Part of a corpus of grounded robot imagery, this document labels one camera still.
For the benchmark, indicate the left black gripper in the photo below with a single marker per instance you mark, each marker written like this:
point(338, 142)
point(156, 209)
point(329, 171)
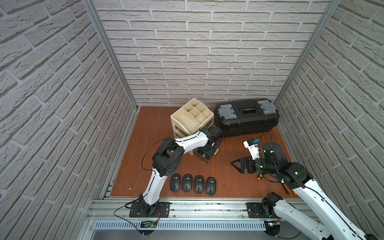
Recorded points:
point(208, 151)

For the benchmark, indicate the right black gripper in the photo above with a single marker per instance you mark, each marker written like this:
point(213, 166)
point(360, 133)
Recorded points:
point(248, 160)

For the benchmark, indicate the transparent grey bottom drawer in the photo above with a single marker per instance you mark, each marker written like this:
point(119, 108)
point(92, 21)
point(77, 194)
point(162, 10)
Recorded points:
point(201, 153)

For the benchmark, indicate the beige drawer organizer cabinet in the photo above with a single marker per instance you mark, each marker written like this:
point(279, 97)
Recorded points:
point(190, 118)

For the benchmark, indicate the black computer mouse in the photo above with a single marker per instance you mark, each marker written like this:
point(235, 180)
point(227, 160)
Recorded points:
point(199, 184)
point(211, 186)
point(175, 182)
point(187, 183)

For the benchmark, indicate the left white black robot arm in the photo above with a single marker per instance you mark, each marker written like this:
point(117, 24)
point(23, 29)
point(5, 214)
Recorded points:
point(166, 160)

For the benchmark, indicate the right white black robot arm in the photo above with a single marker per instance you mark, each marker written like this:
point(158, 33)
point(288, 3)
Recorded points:
point(269, 159)

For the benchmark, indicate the black plastic toolbox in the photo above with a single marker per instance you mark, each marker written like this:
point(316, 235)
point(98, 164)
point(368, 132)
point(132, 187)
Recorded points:
point(246, 117)

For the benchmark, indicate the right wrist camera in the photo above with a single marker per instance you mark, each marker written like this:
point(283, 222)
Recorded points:
point(253, 147)

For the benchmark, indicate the orange handled pliers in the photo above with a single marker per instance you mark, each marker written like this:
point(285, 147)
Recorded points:
point(286, 189)

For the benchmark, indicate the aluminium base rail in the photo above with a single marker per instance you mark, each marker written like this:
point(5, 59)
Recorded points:
point(178, 214)

